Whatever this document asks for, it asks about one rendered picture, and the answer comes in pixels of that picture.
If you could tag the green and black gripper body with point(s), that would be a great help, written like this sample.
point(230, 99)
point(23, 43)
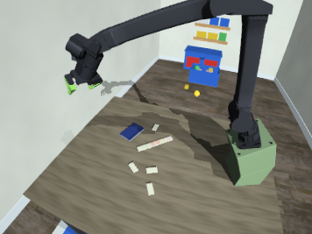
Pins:
point(87, 75)

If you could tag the blue flat rectangular pad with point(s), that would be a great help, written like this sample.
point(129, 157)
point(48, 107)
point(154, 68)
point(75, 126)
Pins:
point(131, 132)

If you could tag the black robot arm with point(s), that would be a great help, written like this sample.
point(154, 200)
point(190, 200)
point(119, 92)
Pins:
point(253, 29)

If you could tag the white domino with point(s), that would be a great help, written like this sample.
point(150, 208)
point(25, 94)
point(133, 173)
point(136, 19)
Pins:
point(141, 148)
point(167, 139)
point(150, 145)
point(159, 142)
point(133, 168)
point(151, 170)
point(150, 189)

